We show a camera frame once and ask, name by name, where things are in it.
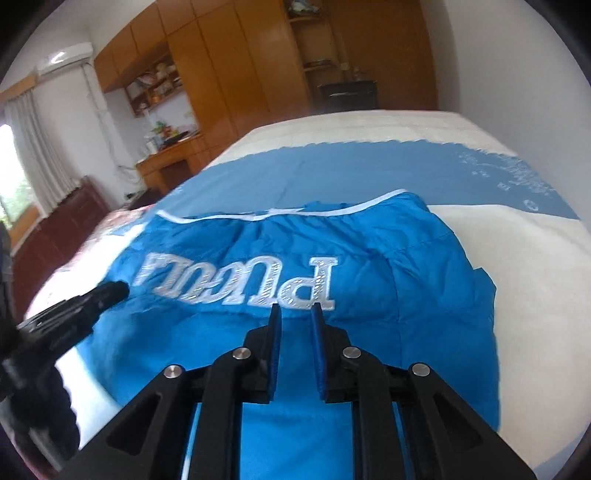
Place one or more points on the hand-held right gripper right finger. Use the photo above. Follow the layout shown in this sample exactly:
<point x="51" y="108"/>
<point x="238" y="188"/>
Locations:
<point x="317" y="344"/>

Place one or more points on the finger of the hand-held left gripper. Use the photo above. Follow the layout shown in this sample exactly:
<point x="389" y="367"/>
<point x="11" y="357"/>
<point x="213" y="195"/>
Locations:
<point x="104" y="294"/>

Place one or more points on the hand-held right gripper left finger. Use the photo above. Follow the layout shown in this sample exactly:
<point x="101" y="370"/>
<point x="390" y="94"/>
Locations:
<point x="275" y="339"/>

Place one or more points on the blue quilted jacket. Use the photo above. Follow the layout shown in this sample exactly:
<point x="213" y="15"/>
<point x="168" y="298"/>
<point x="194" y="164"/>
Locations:
<point x="392" y="277"/>

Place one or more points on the pink floral bedsheet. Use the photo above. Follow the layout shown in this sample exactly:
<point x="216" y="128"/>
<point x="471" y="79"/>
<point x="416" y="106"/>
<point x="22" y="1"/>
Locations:
<point x="104" y="230"/>

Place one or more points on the dark wooden headboard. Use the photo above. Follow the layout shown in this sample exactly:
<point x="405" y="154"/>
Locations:
<point x="60" y="221"/>

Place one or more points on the window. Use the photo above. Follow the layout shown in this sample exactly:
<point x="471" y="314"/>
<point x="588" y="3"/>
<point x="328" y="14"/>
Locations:
<point x="14" y="184"/>

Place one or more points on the wooden desk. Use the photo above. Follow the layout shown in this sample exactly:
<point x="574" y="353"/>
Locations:
<point x="171" y="162"/>

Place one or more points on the white bottle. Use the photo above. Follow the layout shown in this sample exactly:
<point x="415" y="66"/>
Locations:
<point x="151" y="145"/>

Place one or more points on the beige curtain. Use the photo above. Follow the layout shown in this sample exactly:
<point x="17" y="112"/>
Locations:
<point x="37" y="147"/>

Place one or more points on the bed with blue white blanket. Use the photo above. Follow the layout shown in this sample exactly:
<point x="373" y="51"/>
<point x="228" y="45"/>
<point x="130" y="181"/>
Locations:
<point x="346" y="170"/>

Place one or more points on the white air conditioner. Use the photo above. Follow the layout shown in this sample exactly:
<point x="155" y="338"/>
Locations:
<point x="64" y="57"/>

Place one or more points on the black chair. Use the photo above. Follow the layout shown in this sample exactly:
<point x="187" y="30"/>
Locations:
<point x="346" y="94"/>

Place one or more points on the wooden wardrobe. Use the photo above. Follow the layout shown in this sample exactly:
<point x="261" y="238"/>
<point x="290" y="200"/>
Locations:
<point x="221" y="69"/>

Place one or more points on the wooden door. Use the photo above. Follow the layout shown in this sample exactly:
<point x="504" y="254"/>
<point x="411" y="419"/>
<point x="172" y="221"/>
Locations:
<point x="397" y="46"/>

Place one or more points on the wooden wall shelf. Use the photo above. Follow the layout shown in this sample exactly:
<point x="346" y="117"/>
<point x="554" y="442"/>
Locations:
<point x="154" y="87"/>

